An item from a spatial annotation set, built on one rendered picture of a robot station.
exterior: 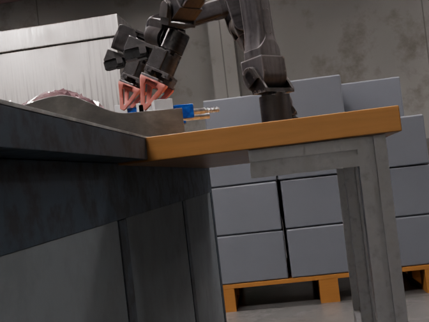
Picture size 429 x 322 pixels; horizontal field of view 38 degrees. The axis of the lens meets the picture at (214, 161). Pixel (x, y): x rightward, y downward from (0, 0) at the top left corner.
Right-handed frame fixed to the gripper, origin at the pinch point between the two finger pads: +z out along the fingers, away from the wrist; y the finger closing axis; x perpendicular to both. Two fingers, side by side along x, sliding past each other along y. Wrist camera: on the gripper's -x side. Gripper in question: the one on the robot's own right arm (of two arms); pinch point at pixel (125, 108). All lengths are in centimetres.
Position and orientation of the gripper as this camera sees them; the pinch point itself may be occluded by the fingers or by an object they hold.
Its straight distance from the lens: 183.9
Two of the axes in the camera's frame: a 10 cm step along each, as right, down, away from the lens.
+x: 9.3, 3.6, -1.0
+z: -3.5, 9.3, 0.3
